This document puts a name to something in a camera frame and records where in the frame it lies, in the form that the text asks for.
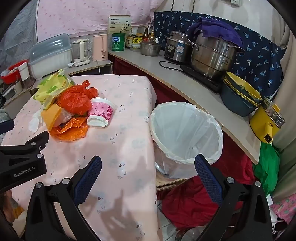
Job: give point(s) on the dark red counter curtain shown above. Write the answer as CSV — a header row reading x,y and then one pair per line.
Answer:
x,y
161,90

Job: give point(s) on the red plastic container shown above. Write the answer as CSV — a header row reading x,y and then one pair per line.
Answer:
x,y
10,77

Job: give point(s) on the small pump bottle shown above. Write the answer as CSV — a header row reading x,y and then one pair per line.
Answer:
x,y
157,40

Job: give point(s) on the clear glass bowl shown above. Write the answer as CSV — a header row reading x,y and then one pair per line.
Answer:
x,y
192,235

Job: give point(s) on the round wooden board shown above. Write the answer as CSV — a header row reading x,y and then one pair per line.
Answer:
x,y
166,184

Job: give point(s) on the yellow-green printed packet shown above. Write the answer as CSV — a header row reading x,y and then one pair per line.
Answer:
x,y
50,85

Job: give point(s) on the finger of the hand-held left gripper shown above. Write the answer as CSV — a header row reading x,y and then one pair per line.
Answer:
x,y
5,126
34,141

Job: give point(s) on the red cloth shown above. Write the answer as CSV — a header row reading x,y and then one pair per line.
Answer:
x,y
185,204

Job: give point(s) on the purple towel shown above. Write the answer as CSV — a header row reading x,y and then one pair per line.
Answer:
x,y
215,30

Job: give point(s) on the pink and white paper cup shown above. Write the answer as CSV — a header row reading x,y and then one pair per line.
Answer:
x,y
101,111

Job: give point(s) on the grey-blue plastic basin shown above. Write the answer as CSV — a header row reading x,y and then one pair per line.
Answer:
x,y
233,104

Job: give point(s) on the yellow electric cooking pot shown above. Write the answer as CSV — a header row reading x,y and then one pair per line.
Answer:
x,y
261,122

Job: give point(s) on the green plastic bag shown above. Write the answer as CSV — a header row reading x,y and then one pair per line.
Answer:
x,y
268,166

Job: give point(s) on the white lidded canister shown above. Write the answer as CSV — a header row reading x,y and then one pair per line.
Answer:
x,y
25,74

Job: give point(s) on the stainless steel rice cooker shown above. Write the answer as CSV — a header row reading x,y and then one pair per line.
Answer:
x,y
177,51

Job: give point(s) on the trash bin with white liner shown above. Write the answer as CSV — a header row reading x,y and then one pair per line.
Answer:
x,y
185,129

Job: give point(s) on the yellow waffle-textured sponge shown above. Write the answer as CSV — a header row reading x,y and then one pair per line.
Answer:
x,y
49,117

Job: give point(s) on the dark sauce bottle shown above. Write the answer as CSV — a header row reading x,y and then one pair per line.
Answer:
x,y
129,40

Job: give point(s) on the white plastic storage box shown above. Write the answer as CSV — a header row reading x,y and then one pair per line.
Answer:
x,y
49,59

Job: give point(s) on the large stainless steel pot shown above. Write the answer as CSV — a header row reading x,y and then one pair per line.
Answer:
x,y
212,58

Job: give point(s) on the amber bottle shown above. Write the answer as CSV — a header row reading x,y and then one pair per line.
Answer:
x,y
152,36

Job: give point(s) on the white crumpled tissue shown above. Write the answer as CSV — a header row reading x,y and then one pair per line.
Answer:
x,y
33,122

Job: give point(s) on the glass kettle on white base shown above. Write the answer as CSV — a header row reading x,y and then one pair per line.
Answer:
x,y
79,49

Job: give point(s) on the tall brown sauce bottle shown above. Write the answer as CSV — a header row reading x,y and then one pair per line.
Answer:
x,y
145,33

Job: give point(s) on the pink electric kettle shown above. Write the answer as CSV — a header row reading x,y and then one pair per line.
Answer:
x,y
100,48

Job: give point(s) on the pink printed tablecloth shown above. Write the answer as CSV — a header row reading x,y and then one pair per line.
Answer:
x,y
124,134

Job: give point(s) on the green tin can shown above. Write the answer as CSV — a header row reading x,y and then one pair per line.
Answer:
x,y
118,42

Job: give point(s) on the red-orange plastic bag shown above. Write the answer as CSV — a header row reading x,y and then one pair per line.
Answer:
x,y
74,102

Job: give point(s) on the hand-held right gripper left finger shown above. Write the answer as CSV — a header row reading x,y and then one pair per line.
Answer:
x,y
89,178

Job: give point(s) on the black induction cooktop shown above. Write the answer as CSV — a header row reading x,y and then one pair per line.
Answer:
x,y
203,81

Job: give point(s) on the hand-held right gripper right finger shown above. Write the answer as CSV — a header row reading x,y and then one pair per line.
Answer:
x,y
208,178

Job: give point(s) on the yellow label jar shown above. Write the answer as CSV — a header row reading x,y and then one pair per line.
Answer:
x,y
137,39

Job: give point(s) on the pink dotted curtain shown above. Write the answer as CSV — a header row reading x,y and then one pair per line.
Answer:
x,y
81,16

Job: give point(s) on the beige cardboard box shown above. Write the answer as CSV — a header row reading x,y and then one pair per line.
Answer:
x,y
119,24

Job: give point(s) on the yellow plastic basin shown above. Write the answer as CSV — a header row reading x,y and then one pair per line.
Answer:
x,y
245,89

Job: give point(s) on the beige curtain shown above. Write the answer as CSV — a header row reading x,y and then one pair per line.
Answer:
x,y
286,92

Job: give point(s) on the grey mesh net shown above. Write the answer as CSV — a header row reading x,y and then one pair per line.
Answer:
x,y
18,34

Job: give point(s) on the orange snack wrapper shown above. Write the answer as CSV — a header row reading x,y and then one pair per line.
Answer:
x,y
69,132

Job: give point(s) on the navy printed cloth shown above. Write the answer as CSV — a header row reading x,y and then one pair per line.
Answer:
x,y
256,46

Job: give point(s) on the small lidded steel pot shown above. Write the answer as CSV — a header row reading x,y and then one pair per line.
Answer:
x,y
150,49

